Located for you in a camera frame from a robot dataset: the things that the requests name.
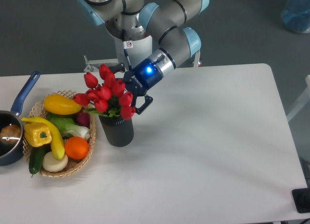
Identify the blue transparent container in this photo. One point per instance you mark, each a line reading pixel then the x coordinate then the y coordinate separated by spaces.
pixel 296 16

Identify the blue saucepan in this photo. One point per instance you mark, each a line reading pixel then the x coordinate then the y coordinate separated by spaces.
pixel 9 154

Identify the dark grey ribbed vase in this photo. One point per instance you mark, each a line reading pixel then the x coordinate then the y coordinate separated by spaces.
pixel 119 132

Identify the green lettuce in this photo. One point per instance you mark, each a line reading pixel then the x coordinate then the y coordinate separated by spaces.
pixel 68 127

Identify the white round onion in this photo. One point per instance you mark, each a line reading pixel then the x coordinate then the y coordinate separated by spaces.
pixel 51 164

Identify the white frame at right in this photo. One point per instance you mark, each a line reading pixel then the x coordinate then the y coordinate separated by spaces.
pixel 300 102

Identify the red tulip bouquet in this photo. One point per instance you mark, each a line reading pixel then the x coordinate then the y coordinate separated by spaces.
pixel 110 99

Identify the orange fruit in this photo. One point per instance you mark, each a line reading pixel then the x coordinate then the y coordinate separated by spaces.
pixel 76 148

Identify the brown food in pan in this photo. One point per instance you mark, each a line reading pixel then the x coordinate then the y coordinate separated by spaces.
pixel 10 134

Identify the red onion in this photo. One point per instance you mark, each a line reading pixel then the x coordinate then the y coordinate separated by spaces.
pixel 83 119

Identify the green cucumber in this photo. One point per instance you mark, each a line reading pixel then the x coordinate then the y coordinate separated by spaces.
pixel 36 158

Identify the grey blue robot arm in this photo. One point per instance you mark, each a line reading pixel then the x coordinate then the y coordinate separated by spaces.
pixel 109 8

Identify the yellow bell pepper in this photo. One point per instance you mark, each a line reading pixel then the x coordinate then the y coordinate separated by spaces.
pixel 37 134

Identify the black device at edge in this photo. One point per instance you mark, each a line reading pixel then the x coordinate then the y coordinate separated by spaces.
pixel 302 199

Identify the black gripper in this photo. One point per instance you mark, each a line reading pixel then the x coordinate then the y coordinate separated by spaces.
pixel 139 80

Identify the yellow mango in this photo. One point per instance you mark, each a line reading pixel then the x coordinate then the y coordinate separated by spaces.
pixel 61 105

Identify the yellow squash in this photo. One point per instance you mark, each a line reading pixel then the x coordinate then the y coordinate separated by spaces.
pixel 57 145

